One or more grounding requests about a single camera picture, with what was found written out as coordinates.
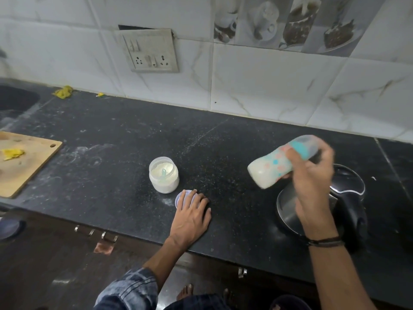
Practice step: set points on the yellow peel scrap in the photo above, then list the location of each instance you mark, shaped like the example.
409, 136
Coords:
13, 154

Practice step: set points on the glass jar of white powder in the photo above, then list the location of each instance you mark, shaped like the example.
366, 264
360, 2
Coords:
164, 184

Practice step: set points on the person's foot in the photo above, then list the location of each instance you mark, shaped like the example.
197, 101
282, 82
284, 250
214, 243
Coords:
185, 292
229, 297

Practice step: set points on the person's right foot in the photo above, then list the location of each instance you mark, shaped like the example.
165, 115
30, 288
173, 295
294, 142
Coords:
229, 297

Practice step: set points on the clear baby bottle teal print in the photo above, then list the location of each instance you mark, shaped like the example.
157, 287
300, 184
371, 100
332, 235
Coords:
267, 171

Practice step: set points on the clear blue round lid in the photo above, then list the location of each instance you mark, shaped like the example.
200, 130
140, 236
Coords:
9, 229

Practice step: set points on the lavender round jar lid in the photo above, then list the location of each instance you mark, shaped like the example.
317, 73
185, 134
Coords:
178, 200

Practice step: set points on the grey wall switch socket plate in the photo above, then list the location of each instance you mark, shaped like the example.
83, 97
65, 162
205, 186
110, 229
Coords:
148, 48

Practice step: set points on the wooden cutting board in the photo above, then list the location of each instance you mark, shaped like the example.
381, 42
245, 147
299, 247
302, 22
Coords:
25, 166

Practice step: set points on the crumpled yellow cloth scrap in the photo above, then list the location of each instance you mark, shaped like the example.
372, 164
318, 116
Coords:
63, 92

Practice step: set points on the person's left hand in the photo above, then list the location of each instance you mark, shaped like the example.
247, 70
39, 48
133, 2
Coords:
190, 221

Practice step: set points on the teal baby bottle cap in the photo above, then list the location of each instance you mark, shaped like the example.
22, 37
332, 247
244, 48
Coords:
305, 145

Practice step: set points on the person's left foot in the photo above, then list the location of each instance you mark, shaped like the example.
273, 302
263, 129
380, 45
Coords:
185, 292

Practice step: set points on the person's right hand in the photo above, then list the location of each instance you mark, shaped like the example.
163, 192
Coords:
313, 196

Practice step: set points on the black kitchen sink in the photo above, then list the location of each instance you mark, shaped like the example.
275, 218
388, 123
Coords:
17, 100

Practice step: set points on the person's left forearm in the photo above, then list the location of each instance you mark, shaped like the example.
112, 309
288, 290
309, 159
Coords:
164, 264

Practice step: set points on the blue plaid shirt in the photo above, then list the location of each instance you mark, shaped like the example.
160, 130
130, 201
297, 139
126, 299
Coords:
132, 292

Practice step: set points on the steel black electric kettle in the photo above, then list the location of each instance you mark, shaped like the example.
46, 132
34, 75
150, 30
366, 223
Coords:
348, 196

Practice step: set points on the black wrist bands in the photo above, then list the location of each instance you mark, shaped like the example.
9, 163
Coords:
325, 242

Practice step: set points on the purple waste bin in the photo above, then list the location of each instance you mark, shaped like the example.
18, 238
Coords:
290, 303

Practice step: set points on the person's right forearm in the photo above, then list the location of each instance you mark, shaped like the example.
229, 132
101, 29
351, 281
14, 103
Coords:
342, 280

